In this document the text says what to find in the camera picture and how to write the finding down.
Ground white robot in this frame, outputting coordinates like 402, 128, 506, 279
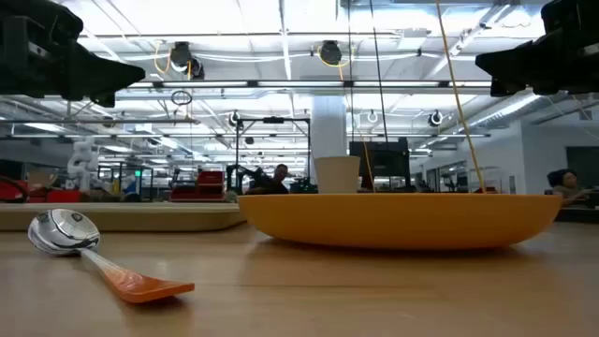
66, 136, 100, 194

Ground white pillar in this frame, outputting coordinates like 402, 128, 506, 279
310, 95, 348, 183

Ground red storage bins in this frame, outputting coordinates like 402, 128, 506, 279
168, 169, 226, 203

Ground black hanging cable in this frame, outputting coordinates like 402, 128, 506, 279
368, 0, 390, 141
346, 0, 356, 141

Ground person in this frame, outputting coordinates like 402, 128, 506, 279
546, 168, 595, 208
243, 163, 291, 196

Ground beige cup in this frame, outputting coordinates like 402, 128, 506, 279
313, 155, 362, 195

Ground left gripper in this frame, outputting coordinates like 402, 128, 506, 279
0, 0, 147, 109

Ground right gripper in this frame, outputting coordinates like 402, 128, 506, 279
475, 0, 599, 98

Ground orange plate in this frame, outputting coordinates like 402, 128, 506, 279
237, 193, 563, 250

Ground black frame rig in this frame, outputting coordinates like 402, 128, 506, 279
233, 115, 314, 194

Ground thin yellow hanging cable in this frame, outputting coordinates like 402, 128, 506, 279
339, 65, 376, 193

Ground spoon with orange handle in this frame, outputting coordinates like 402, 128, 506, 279
26, 208, 197, 305

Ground red cart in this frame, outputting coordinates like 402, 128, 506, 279
0, 175, 84, 204

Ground black monitor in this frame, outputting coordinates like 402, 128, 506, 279
349, 138, 413, 192

